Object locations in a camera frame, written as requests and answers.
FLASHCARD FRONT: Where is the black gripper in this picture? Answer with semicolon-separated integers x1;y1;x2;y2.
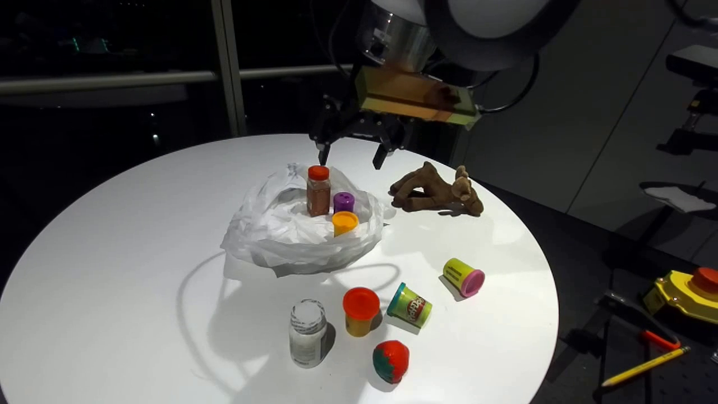
310;111;416;170

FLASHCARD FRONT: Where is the green tub red label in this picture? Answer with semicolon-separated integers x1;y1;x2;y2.
385;280;436;330

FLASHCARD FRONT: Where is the glass jar white powder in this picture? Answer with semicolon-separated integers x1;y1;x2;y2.
288;297;330;369

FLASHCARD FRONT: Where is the brown plush reindeer toy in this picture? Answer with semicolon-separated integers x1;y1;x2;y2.
388;160;486;221

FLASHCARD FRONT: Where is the grey flat stand plate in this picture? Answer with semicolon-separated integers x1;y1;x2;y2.
640;180;718;216

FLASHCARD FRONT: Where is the yellow emergency stop box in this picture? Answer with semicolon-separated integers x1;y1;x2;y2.
645;265;718;326

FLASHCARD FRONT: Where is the tan wooden mount plate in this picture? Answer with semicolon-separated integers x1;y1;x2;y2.
352;65;482;130

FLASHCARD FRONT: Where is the red green ball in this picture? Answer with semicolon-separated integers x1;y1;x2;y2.
371;338;413;387

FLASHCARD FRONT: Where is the yellow pencil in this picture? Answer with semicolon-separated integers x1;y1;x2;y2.
600;344;691;390

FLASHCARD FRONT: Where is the grey horizontal window rail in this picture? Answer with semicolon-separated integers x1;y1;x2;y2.
0;56;355;96

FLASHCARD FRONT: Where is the yellow-green tub pink lid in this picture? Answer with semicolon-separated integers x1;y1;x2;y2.
439;257;486;302

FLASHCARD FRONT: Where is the grey window post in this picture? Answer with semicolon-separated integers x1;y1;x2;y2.
208;0;249;137

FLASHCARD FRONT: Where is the small purple container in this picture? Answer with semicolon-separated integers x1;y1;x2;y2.
330;192;356;216

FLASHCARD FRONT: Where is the black and red tool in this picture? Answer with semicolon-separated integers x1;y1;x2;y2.
600;290;684;356

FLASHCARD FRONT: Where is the white plastic bag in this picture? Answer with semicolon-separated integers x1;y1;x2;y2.
218;160;399;280

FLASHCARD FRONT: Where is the brown spice jar orange lid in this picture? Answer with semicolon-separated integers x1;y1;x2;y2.
305;165;334;221

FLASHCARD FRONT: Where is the yellow tub orange lid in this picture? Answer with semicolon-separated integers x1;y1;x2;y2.
341;286;384;340

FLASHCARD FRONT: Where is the black camera on stand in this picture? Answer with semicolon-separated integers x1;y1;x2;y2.
657;44;718;160

